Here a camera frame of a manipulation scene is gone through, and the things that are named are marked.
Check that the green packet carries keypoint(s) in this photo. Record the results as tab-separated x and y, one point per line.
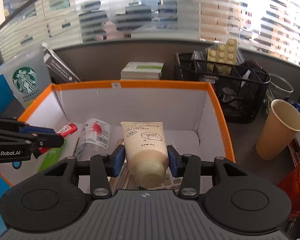
51	157

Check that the black white leaflet box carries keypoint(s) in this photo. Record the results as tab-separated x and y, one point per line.
59	71

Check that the Starbucks plastic cup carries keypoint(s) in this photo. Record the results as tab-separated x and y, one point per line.
27	75

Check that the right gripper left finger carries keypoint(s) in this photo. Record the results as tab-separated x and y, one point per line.
102	167

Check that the beige building block plate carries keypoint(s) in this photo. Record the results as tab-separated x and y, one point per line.
223	52

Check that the black mesh desk organizer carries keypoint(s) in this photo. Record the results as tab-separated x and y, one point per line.
240	89

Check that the red packet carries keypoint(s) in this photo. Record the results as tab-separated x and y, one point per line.
291	185

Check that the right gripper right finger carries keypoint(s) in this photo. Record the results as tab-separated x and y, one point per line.
188	167

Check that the clear plastic wrapped item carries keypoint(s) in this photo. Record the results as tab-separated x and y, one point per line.
94	139

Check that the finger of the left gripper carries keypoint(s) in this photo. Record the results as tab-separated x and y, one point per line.
46	140
34	129

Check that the red black marker pen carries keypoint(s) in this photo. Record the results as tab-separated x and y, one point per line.
64	132

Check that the orange cardboard box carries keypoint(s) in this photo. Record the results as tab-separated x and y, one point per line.
189	111

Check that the glass jar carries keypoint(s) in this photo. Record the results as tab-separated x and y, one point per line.
279	88

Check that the beige cream tube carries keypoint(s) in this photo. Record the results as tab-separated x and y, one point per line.
146	152

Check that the brown paper cup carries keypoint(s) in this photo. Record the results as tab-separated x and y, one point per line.
281	127

